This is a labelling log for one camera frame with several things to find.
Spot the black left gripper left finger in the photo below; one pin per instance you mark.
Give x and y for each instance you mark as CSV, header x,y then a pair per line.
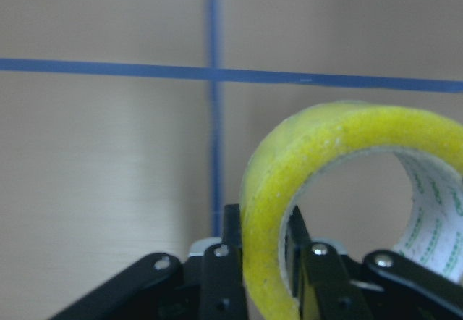
x,y
208,285

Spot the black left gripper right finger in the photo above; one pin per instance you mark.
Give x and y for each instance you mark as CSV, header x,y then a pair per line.
x,y
328,284

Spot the yellow tape roll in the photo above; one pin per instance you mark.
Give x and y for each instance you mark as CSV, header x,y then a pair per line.
x,y
304,145

